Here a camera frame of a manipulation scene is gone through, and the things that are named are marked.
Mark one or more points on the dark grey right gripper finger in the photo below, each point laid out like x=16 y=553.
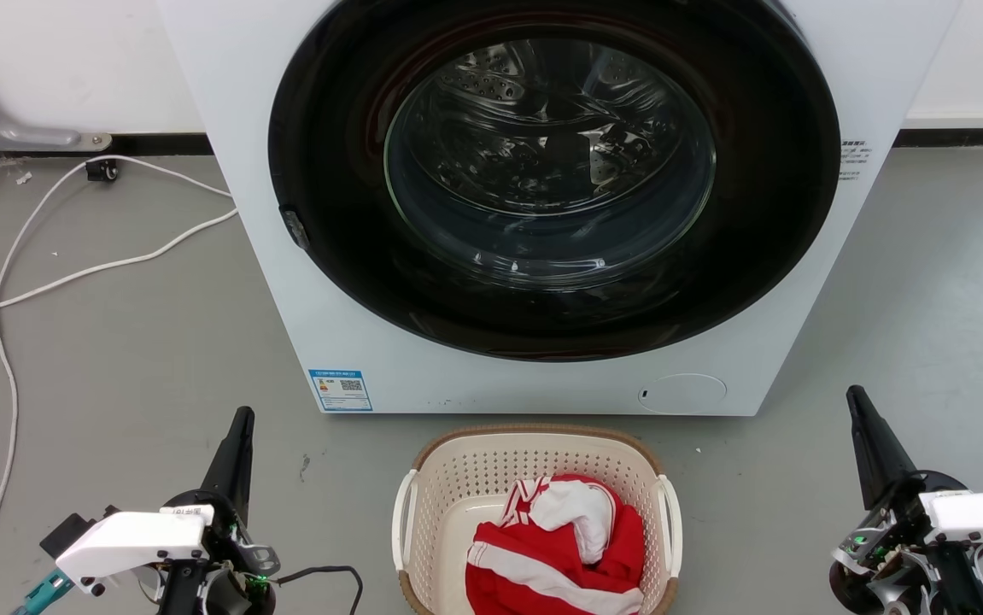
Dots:
x=877 y=453

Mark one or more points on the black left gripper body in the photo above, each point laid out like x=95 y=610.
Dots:
x=235 y=564

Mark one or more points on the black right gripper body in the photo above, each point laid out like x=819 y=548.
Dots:
x=880 y=555

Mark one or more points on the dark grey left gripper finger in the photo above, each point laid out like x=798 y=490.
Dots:
x=235 y=461

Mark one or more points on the beige plastic laundry basket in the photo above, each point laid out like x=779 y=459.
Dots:
x=465 y=478

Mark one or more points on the blue energy label sticker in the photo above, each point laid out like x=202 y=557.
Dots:
x=340 y=390

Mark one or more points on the white front-load washing machine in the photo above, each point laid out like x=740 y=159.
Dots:
x=329 y=342

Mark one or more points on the round white filter cover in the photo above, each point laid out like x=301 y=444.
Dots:
x=683 y=395

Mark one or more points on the small text sticker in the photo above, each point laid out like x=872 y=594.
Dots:
x=855 y=159

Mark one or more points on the red and white garment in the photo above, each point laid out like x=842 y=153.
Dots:
x=542 y=559

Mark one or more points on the small black caster wheel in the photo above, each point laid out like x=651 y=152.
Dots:
x=102 y=171

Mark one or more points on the black round washer door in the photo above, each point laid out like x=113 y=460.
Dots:
x=329 y=128

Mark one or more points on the grey drain pipe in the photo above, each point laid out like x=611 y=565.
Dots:
x=30 y=135

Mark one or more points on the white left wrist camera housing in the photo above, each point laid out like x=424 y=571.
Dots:
x=132 y=542

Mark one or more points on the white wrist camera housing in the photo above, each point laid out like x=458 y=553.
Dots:
x=982 y=515
x=132 y=542

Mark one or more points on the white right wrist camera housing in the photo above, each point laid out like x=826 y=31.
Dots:
x=982 y=515

